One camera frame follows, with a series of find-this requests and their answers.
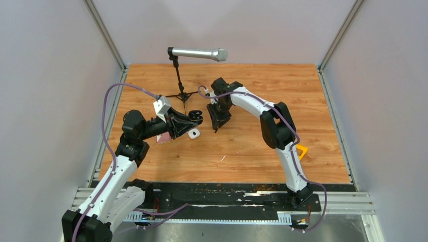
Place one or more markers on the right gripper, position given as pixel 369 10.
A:
pixel 218 120

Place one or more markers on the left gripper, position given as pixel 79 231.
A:
pixel 178 127

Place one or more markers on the black earbud charging case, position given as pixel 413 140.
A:
pixel 196 116

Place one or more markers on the white earbud charging case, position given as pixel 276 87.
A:
pixel 194 133

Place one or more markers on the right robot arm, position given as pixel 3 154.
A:
pixel 277 129

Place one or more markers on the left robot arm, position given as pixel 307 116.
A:
pixel 99 216

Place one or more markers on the silver microphone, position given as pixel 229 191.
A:
pixel 218 54

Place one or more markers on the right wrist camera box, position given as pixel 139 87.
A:
pixel 209 94

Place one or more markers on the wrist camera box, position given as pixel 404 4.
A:
pixel 209 94
pixel 161 107

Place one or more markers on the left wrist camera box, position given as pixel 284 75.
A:
pixel 161 107

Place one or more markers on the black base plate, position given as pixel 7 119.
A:
pixel 225 201

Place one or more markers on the yellow triangular plastic frame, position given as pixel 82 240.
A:
pixel 301 151

